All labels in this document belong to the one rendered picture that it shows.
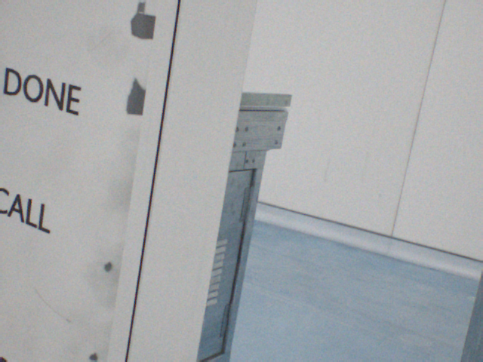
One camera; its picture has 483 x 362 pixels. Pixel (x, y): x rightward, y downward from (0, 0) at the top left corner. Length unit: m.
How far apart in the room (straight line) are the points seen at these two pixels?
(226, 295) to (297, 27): 2.47
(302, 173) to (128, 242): 3.97
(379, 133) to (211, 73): 3.82
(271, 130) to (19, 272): 1.59
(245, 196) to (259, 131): 0.20
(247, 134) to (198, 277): 1.48
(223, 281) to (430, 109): 2.30
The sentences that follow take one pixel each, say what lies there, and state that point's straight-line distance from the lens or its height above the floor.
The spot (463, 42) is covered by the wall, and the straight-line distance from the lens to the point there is 3.96.
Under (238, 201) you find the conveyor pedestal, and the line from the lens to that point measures 1.85.
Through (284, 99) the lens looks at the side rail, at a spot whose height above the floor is 0.92.
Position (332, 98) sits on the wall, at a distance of 4.09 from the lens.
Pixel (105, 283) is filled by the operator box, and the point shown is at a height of 0.99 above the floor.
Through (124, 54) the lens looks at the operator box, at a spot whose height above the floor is 1.06.
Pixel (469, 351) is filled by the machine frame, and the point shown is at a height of 0.57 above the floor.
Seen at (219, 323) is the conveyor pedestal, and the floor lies 0.29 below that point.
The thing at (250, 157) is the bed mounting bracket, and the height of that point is 0.76.
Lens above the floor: 1.07
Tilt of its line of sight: 12 degrees down
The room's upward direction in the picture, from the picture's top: 10 degrees clockwise
